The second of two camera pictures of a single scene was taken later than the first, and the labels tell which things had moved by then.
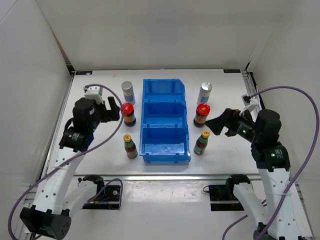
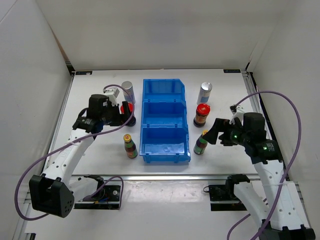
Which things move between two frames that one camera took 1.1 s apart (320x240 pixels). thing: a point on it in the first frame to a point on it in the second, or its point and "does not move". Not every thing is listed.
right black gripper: [227, 119] to [220, 125]
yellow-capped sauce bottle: [201, 143] does not move
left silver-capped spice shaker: [128, 92] does not move
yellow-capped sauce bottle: [130, 146] does not move
